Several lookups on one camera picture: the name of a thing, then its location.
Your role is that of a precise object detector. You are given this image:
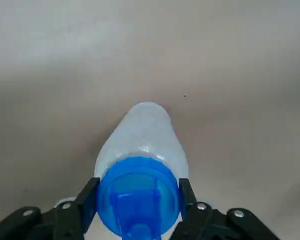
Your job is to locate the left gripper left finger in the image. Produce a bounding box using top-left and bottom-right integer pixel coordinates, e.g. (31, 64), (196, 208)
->
(0, 176), (101, 240)

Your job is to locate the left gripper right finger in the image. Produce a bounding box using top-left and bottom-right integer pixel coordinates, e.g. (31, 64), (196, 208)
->
(169, 177), (282, 240)

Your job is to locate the clear drink bottle blue cap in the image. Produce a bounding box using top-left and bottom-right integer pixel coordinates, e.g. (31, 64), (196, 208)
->
(94, 101), (190, 240)

